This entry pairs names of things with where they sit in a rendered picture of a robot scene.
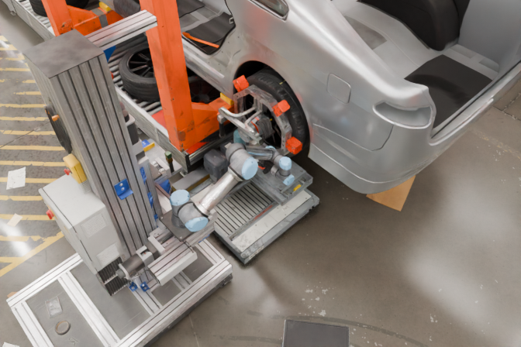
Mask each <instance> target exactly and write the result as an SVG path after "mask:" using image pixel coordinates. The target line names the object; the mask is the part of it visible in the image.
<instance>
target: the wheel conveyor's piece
mask: <svg viewBox="0 0 521 347"><path fill-rule="evenodd" d="M99 2H101V1H100V0H89V2H88V4H87V5H86V6H85V7H84V8H83V9H84V10H88V11H91V10H92V9H96V8H98V7H100V5H99ZM12 4H13V5H14V7H15V10H16V12H17V14H18V16H19V17H20V18H21V19H23V20H24V21H25V22H26V23H27V24H28V25H29V26H30V27H31V28H32V29H34V30H35V31H36V32H37V33H38V34H39V35H40V36H41V37H42V38H43V39H44V41H47V40H50V39H51V38H50V35H49V32H48V29H49V28H52V26H51V24H50V20H49V19H48V17H43V16H41V15H37V14H36V13H35V12H34V11H33V9H32V6H31V4H30V2H29V0H26V1H24V2H20V3H19V2H18V1H17V0H12Z"/></svg>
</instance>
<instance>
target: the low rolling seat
mask: <svg viewBox="0 0 521 347"><path fill-rule="evenodd" d="M281 347H350V329H349V327H348V326H342V325H330V324H323V323H316V322H310V321H297V320H291V319H286V320H285V328H284V337H283V342H282V343H281Z"/></svg>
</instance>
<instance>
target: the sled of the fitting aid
mask: <svg viewBox="0 0 521 347"><path fill-rule="evenodd" d="M250 179H251V180H252V181H253V182H254V183H255V184H256V185H257V186H258V187H259V188H261V189H262V190H263V191H264V192H266V193H267V194H268V195H269V196H270V197H272V198H273V199H274V200H275V201H276V202H277V203H279V204H280V205H281V206H283V205H285V204H286V203H287V202H289V201H290V200H291V199H292V198H293V197H295V196H296V195H297V194H299V193H300V192H301V191H303V190H304V189H305V188H307V187H308V186H309V185H310V184H311V183H312V179H313V177H312V176H311V175H309V174H308V173H307V172H306V175H305V176H304V177H303V178H301V179H300V180H298V181H297V182H296V183H294V184H293V185H292V186H290V187H289V188H288V189H287V190H286V191H284V192H283V193H281V194H280V193H279V192H277V191H276V190H275V189H274V188H273V187H272V186H271V185H270V184H268V183H267V182H266V181H265V180H263V179H262V178H261V177H259V176H258V175H257V174H254V176H253V177H251V178H250Z"/></svg>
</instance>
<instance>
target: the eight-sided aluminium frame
mask: <svg viewBox="0 0 521 347"><path fill-rule="evenodd" d="M247 94H250V95H252V96H253V97H255V98H256V99H257V100H258V101H261V102H262V103H263V104H264V105H266V106H267V107H268V108H269V110H270V111H271V114H272V115H273V117H274V119H275V121H276V123H277V124H278V126H279V128H280V130H281V148H280V149H276V150H277V151H278V152H279V153H280V154H281V155H282V156H285V155H286V154H288V153H290V151H288V150H287V149H286V148H285V143H286V141H287V140H289V139H290V138H291V137H292V128H291V125H289V123H288V120H287V119H286V117H285V115H284V113H283V114H281V115H279V116H278V117H277V116H276V114H275V113H274V111H273V110H272V108H273V107H274V106H275V105H276V104H277V103H278V102H277V100H275V99H274V98H272V97H271V96H270V95H269V94H267V93H265V92H264V91H262V90H261V89H260V88H258V87H257V86H255V85H254V84H253V85H251V86H249V87H248V88H246V89H244V90H242V91H240V92H237V93H235V94H234V95H233V100H234V112H235V114H239V113H241V112H243V96H245V95H247ZM236 119H237V120H239V121H240V122H242V123H243V122H245V121H246V120H247V119H246V117H245V116H242V117H239V118H236ZM267 146H268V145H267V144H266V143H263V144H262V145H261V146H259V147H263V148H266V147H267Z"/></svg>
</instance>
